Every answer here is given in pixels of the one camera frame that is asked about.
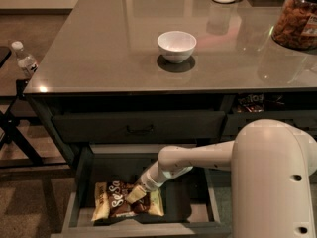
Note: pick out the dark snack bag in drawer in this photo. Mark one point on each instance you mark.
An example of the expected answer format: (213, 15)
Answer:
(258, 102)

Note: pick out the grey kitchen island cabinet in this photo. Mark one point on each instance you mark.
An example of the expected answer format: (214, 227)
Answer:
(106, 59)

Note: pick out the grey top right drawer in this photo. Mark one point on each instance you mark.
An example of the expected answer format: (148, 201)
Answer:
(305, 120)

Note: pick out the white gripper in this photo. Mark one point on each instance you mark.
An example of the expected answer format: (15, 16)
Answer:
(148, 181)

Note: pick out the white ceramic bowl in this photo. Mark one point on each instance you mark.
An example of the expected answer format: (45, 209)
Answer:
(176, 46)

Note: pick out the open grey middle drawer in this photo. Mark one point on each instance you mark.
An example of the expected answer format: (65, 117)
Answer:
(196, 205)

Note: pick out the black folding side table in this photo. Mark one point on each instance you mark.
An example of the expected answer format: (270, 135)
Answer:
(20, 109)

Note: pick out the grey top left drawer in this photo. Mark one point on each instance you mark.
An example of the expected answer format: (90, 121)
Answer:
(180, 126)

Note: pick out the clear plastic water bottle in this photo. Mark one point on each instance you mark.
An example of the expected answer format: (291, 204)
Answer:
(26, 62)

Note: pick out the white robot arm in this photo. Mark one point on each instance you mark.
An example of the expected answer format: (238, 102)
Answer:
(270, 164)

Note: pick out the brown SenSal chip bag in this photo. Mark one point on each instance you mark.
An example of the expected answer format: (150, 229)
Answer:
(110, 201)

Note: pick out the clear jar of nuts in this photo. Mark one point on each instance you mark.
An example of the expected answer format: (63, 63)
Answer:
(296, 27)

